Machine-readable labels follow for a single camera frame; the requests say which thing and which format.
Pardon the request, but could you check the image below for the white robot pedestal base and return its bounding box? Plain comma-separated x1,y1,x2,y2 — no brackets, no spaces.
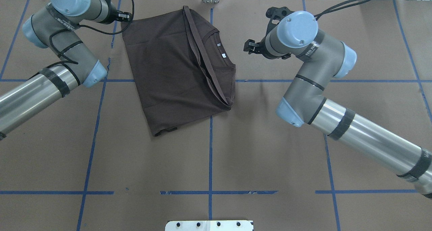
165,220,254,231

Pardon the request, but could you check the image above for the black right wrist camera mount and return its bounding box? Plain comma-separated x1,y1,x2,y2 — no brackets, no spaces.
265,6,294,35

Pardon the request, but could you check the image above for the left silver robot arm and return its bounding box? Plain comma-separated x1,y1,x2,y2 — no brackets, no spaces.
0,0,134,139

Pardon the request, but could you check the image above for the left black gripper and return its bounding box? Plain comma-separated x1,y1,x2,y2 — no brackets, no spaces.
105,8,133,24

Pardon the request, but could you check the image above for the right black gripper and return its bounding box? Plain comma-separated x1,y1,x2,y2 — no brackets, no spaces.
244,39,291,60

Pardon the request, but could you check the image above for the brown t-shirt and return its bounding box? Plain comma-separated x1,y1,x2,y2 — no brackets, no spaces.
122,6,236,136

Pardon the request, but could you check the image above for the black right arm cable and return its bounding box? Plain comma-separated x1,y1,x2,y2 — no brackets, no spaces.
314,0,375,21

